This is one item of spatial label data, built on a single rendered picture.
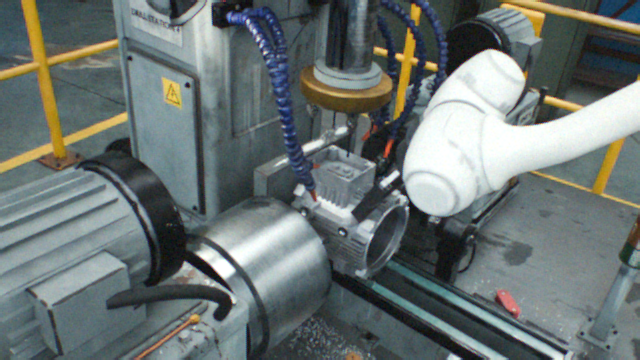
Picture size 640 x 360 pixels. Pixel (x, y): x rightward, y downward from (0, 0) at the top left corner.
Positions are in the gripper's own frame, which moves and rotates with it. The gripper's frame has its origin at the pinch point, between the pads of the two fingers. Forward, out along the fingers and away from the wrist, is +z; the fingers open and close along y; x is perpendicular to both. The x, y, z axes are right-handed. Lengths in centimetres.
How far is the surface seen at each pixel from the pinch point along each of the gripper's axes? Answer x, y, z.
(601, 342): 57, -34, 3
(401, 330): 23.7, 1.2, 13.9
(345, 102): -16.1, 1.3, -14.6
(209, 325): 1.7, 43.8, -6.4
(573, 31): -24, -312, 56
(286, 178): -15.6, 3.4, 8.8
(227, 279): -3.0, 34.3, -0.9
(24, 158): -158, -44, 220
